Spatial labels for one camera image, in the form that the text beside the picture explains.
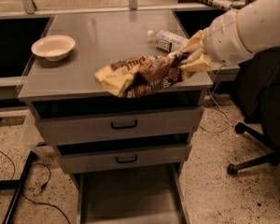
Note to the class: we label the grey open bottom drawer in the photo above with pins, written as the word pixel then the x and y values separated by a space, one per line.
pixel 142 195

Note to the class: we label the black metal floor frame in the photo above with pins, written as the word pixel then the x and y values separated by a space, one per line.
pixel 17 185

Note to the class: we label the grey middle drawer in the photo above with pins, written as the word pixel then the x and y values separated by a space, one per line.
pixel 127 158

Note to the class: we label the clear plastic water bottle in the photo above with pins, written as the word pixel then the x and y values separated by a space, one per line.
pixel 166 40

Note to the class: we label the grey drawer cabinet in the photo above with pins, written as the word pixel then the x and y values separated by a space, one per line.
pixel 68 89

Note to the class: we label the brown chip bag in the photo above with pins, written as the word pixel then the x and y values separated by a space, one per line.
pixel 142 76

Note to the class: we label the white paper bowl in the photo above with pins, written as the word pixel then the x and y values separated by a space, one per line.
pixel 53 48

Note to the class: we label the grey top drawer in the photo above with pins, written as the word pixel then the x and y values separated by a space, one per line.
pixel 85 129

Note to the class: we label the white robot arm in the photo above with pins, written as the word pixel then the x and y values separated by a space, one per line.
pixel 259 26

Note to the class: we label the black office chair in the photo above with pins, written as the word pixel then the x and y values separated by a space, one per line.
pixel 269 108

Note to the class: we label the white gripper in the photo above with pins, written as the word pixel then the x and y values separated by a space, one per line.
pixel 224 38

